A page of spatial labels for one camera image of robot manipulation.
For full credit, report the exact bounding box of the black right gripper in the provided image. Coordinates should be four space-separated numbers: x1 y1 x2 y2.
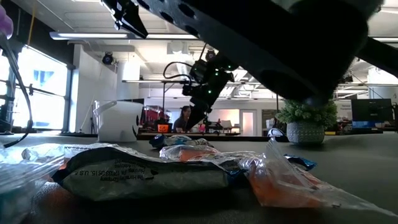
182 52 239 131

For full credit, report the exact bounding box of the clear wrapped red gummy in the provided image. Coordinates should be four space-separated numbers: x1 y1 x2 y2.
239 138 398 218
159 144 221 163

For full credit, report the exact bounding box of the black monitor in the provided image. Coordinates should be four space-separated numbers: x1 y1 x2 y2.
350 98 394 129

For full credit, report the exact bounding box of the person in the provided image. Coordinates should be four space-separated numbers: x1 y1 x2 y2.
172 105 192 134

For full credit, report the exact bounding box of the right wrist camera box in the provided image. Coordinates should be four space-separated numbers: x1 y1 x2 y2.
188 58 208 78

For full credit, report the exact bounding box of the white plastic bucket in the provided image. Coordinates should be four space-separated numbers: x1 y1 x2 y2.
93 100 144 143

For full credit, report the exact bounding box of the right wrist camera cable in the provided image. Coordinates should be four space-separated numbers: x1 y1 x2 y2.
162 61 195 86

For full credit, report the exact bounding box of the black tall table frame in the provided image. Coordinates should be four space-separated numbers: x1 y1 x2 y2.
160 79 200 125

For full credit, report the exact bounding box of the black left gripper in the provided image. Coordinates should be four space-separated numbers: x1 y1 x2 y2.
136 0 385 106

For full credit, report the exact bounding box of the long ceiling light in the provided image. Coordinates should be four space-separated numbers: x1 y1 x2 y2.
49 30 200 41

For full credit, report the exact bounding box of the black table mat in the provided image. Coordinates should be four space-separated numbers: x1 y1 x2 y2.
0 132 398 224

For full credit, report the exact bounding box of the artificial green potted plant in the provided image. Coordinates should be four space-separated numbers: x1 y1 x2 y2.
275 98 339 146

